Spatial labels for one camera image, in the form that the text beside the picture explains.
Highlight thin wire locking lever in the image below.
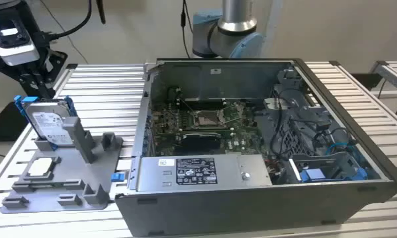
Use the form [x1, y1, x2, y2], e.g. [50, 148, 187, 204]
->
[181, 99, 201, 114]

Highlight grey metal disk bay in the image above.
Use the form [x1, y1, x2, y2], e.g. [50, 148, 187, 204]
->
[253, 83, 351, 159]

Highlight black antenna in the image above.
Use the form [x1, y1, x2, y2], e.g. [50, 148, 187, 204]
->
[95, 0, 106, 25]

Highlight metal slat side table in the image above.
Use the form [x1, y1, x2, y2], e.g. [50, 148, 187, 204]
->
[369, 60, 397, 100]

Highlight blue wire in case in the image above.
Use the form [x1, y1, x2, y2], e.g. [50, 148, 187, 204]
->
[326, 140, 362, 163]

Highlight green motherboard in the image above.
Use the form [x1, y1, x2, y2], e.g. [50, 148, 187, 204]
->
[150, 99, 269, 159]

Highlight black box under table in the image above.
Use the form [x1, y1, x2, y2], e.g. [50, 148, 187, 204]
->
[350, 72, 383, 91]

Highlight black hanging cable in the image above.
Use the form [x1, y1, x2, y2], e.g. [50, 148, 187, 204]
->
[179, 0, 191, 59]

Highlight metal socket cover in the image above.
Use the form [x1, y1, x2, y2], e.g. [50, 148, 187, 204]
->
[217, 105, 243, 126]

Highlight black stand with base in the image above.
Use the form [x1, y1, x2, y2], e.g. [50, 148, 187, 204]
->
[0, 101, 31, 142]

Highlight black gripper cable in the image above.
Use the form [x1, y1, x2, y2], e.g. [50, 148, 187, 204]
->
[38, 0, 93, 42]

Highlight grey parts rack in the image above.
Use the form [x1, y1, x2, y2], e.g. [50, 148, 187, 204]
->
[0, 116, 125, 215]

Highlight silver power supply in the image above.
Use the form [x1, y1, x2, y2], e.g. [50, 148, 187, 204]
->
[134, 154, 273, 193]

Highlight black wire in case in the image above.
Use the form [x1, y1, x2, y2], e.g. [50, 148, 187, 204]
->
[270, 88, 305, 159]

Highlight black RAM slot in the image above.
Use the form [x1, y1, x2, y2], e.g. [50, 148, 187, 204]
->
[181, 100, 226, 110]

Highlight blue connector block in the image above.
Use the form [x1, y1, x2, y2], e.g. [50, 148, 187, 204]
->
[298, 169, 326, 183]

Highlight thin black wall cable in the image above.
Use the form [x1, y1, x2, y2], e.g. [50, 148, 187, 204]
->
[67, 37, 89, 65]

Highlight silver CPU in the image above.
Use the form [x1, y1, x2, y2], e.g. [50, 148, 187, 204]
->
[25, 158, 55, 177]

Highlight hard disk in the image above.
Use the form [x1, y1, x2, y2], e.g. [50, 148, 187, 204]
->
[11, 95, 78, 151]

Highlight CPU socket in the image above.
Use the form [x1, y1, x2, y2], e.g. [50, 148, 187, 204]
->
[193, 110, 226, 127]

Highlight black open PC case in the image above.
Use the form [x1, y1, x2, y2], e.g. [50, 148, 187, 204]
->
[113, 57, 397, 238]

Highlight grey drive cage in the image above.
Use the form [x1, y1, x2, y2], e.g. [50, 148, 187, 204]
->
[287, 150, 382, 184]

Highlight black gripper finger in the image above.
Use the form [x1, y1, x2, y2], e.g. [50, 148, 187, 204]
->
[43, 50, 69, 98]
[0, 56, 50, 98]

